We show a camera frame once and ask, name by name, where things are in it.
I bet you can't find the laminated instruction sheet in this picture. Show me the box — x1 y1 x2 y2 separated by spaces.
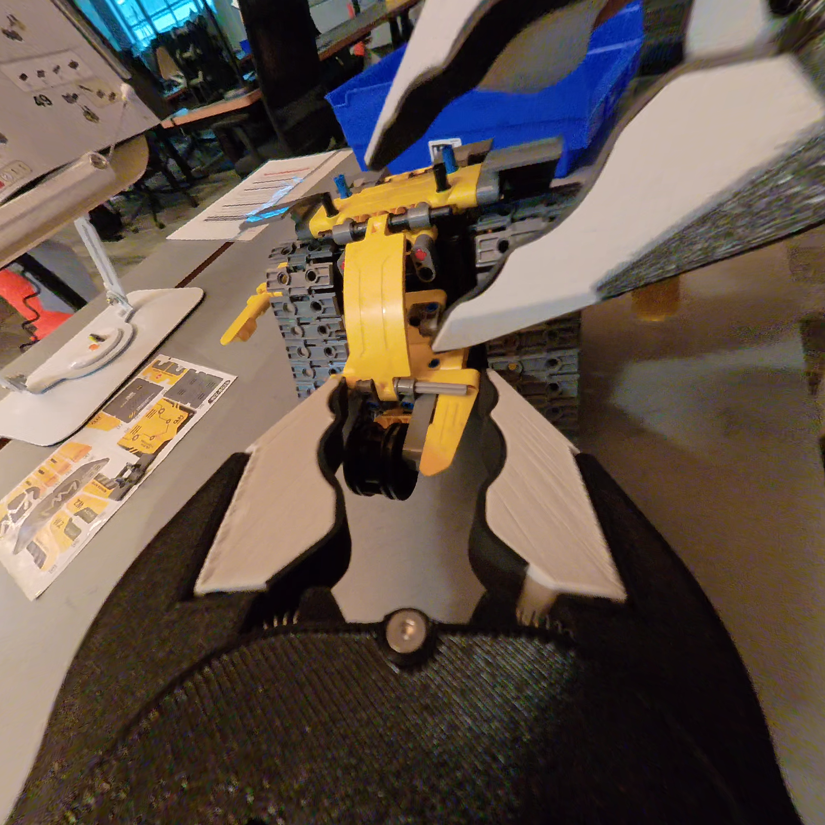
166 150 355 242

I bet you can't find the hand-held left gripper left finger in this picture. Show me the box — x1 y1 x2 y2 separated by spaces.
195 376 352 595

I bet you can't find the black office chair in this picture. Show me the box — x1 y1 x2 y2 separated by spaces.
238 0 342 156

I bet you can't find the orange traffic cone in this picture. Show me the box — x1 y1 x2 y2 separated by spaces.
0 267 75 342

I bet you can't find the blue plastic bin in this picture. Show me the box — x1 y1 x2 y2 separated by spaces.
325 0 645 175

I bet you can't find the dark grey toy connector piece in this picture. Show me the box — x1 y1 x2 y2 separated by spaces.
111 461 150 501

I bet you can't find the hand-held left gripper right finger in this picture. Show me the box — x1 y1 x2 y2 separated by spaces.
469 370 627 629

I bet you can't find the yellow sticker sheet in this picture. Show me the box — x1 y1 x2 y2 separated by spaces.
0 353 238 600

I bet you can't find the yellow tracked toy vehicle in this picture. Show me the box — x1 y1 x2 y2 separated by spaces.
220 138 681 500

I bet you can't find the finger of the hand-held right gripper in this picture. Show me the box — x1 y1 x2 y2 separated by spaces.
364 0 610 171
432 55 825 354

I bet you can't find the instruction booklet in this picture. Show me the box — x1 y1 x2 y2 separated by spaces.
0 0 162 202

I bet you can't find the white book stand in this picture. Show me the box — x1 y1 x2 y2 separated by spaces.
0 135 206 447

